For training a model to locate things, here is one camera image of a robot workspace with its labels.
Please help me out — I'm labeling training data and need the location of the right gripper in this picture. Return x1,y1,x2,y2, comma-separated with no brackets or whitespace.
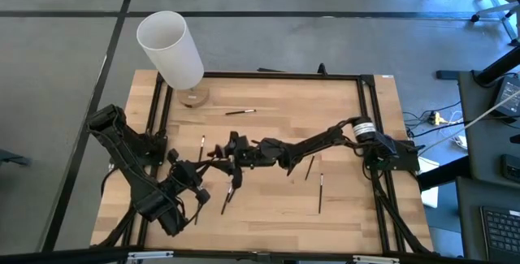
207,131,265,190

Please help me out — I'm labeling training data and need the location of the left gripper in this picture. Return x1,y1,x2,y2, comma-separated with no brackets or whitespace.
167,148,235,206

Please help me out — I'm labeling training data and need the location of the white lamp with wooden base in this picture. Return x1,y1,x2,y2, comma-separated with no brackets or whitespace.
136,10,211,109

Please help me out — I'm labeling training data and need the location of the black floor object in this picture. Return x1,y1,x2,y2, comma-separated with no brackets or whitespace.
0,149,33,167

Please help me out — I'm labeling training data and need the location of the white paper sheet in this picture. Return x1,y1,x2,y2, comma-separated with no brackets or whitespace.
418,156,442,210

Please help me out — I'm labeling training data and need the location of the yellow power plug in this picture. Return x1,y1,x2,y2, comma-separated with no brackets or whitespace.
428,110,448,126

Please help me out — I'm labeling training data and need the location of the black desk support bar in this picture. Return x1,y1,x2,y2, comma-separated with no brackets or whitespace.
418,156,472,192
473,46,520,89

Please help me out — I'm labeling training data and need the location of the white power adapter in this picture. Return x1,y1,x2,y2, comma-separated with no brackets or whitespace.
451,133,469,151

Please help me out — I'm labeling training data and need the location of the dark grey desk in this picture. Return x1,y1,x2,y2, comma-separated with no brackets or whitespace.
457,70,520,190
454,175,520,264

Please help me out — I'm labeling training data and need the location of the small black device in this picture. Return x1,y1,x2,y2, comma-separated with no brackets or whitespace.
500,153,520,184

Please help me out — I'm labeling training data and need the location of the black laptop keyboard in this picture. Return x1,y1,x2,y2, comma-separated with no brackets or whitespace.
479,205,520,264

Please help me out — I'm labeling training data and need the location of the grey office chair base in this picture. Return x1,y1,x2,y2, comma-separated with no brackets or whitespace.
470,0,520,48

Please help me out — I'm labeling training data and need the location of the black aluminium table frame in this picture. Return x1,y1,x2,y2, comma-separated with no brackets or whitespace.
91,71,438,264

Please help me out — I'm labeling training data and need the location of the silver bracket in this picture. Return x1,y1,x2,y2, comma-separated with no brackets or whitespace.
353,254,401,264
128,250,174,262

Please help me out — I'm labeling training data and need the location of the white cable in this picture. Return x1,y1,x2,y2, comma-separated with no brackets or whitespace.
418,90,520,155

